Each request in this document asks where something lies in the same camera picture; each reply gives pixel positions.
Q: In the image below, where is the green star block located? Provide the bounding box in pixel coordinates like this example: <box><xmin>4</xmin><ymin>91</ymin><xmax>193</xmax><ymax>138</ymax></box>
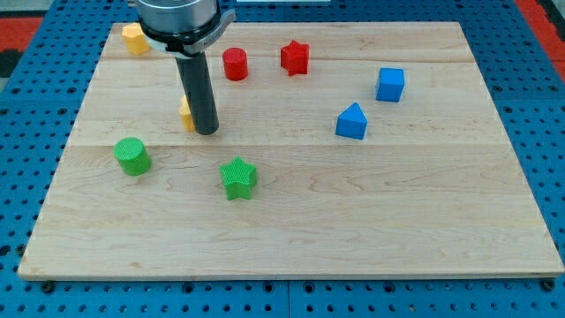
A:
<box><xmin>219</xmin><ymin>156</ymin><xmax>258</xmax><ymax>201</ymax></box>

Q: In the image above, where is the blue cube block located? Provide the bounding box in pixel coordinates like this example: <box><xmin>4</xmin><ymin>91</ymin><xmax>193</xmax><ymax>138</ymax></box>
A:
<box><xmin>375</xmin><ymin>67</ymin><xmax>405</xmax><ymax>102</ymax></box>

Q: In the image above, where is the light wooden board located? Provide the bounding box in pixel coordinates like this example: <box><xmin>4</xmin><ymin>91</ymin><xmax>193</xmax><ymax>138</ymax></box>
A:
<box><xmin>19</xmin><ymin>22</ymin><xmax>564</xmax><ymax>281</ymax></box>

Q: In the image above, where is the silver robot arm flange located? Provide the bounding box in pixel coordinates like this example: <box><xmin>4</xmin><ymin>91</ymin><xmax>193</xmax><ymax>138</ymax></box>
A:
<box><xmin>133</xmin><ymin>0</ymin><xmax>236</xmax><ymax>58</ymax></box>

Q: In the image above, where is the red cylinder block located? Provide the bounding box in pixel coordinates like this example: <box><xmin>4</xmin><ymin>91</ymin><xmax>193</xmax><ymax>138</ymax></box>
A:
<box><xmin>222</xmin><ymin>47</ymin><xmax>248</xmax><ymax>81</ymax></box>

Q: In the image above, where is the yellow hexagon block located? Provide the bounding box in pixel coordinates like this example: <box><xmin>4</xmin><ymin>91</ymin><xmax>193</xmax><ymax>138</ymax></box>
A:
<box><xmin>122</xmin><ymin>23</ymin><xmax>151</xmax><ymax>55</ymax></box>

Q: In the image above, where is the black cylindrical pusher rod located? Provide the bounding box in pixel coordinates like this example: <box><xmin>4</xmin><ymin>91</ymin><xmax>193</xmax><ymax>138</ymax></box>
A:
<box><xmin>176</xmin><ymin>52</ymin><xmax>219</xmax><ymax>135</ymax></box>

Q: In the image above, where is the green cylinder block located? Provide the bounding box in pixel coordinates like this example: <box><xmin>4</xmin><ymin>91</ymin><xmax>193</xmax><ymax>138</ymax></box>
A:
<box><xmin>113</xmin><ymin>137</ymin><xmax>151</xmax><ymax>176</ymax></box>

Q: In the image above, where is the red star block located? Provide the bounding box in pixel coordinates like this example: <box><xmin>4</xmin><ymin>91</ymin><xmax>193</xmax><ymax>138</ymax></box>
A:
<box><xmin>281</xmin><ymin>40</ymin><xmax>310</xmax><ymax>77</ymax></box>

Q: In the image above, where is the blue triangular prism block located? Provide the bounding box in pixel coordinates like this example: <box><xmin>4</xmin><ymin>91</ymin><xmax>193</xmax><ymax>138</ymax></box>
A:
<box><xmin>335</xmin><ymin>102</ymin><xmax>368</xmax><ymax>140</ymax></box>

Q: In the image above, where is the yellow heart block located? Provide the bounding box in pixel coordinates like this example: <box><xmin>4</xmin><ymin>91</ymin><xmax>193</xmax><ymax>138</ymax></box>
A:
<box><xmin>177</xmin><ymin>96</ymin><xmax>196</xmax><ymax>132</ymax></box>

